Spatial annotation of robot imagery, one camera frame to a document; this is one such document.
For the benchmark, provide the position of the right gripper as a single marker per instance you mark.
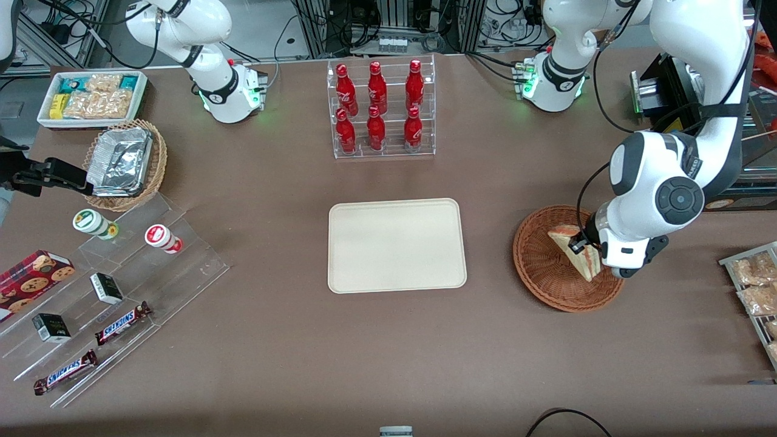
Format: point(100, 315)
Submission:
point(37, 174)

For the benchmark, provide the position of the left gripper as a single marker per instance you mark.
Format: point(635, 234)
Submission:
point(590, 238)

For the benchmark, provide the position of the triangular sandwich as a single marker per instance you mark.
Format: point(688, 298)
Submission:
point(580, 264)

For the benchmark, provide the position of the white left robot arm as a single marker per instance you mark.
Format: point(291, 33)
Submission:
point(698, 36)

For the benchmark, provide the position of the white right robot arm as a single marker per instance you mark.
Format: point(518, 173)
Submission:
point(212, 73)

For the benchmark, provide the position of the brown wicker basket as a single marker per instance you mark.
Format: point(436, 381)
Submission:
point(540, 276)

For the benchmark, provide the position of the aluminium foil tray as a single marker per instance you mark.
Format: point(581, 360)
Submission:
point(120, 161)

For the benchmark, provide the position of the light wicker basket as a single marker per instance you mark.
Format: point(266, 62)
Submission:
point(156, 170)

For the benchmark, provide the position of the tray of packaged cookies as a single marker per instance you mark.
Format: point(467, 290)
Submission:
point(728, 262)

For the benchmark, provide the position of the beige plastic tray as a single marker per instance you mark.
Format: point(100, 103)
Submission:
point(397, 246)

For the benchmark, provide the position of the white plastic bin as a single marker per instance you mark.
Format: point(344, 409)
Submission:
point(45, 121)

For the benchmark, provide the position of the green lid yogurt cup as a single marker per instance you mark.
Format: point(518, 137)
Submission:
point(90, 221)

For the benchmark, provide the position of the yellow snack pack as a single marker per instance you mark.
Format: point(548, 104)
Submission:
point(59, 106)

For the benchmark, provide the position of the clear cracker bag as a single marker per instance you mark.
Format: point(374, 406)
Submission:
point(100, 105)
point(103, 82)

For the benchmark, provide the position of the teal snack pack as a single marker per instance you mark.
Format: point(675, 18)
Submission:
point(71, 84)
point(128, 82)

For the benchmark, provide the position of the red tartan cookie box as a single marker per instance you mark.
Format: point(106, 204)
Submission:
point(30, 282)

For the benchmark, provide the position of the small black carton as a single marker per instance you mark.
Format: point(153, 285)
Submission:
point(51, 328)
point(106, 288)

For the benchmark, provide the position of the red lid yogurt cup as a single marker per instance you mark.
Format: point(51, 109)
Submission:
point(159, 235)

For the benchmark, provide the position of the Snickers chocolate bar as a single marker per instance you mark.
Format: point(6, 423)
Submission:
point(65, 372)
point(121, 323)

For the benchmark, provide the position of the clear acrylic stepped shelf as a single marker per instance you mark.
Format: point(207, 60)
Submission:
point(182, 273)

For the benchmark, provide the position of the clear pastry bag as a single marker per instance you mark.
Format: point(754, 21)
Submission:
point(756, 270)
point(773, 350)
point(759, 299)
point(771, 329)

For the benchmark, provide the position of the black metal equipment box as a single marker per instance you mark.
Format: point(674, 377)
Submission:
point(671, 91)

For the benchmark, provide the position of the red cola bottle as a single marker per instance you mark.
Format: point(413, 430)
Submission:
point(413, 128)
point(346, 91)
point(414, 85)
point(376, 130)
point(377, 88)
point(346, 133)

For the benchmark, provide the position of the clear acrylic bottle rack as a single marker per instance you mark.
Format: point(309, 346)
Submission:
point(393, 151)

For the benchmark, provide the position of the white power strip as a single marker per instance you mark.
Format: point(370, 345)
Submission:
point(393, 44)

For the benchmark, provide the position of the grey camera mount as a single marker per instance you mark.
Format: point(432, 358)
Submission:
point(396, 432)

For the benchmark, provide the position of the aluminium equipment frame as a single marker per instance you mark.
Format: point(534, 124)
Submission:
point(388, 18)

